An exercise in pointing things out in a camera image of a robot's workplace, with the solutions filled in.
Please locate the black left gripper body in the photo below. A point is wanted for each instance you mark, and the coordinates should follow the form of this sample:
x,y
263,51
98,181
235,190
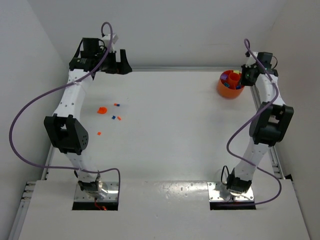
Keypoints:
x,y
116,62

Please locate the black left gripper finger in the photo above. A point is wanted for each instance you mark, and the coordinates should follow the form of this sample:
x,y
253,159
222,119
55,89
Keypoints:
x,y
123,58
121,70

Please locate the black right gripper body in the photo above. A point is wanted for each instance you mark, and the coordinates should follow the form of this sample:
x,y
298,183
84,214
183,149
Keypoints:
x,y
246,77

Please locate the purple lego brick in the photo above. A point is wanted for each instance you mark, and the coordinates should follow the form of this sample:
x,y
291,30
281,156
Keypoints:
x,y
224,76

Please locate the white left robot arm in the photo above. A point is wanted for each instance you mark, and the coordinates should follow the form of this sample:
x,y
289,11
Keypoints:
x,y
64,129

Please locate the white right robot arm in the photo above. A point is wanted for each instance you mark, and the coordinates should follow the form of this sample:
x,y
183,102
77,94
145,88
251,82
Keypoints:
x,y
268,126

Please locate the orange divided round container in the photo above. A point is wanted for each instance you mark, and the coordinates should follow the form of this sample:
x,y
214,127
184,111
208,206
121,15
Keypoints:
x,y
235,88

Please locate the orange round lego piece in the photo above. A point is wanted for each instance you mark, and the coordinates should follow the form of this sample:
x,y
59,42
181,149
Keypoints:
x,y
102,110

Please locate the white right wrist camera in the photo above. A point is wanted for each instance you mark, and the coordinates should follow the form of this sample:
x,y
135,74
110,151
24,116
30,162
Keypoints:
x,y
251,58

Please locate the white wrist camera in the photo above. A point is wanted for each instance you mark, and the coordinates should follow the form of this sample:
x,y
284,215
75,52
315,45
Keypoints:
x,y
110,39
251,58

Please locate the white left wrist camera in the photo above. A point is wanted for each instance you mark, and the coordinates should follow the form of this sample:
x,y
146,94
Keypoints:
x,y
110,39

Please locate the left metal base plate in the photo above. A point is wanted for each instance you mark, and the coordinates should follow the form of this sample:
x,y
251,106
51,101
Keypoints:
x,y
107,191

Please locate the metal base plate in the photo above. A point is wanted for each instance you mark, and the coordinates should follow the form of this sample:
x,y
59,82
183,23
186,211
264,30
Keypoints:
x,y
218,193
107,191

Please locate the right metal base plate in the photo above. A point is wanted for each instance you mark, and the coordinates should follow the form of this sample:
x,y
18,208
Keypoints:
x,y
218,193

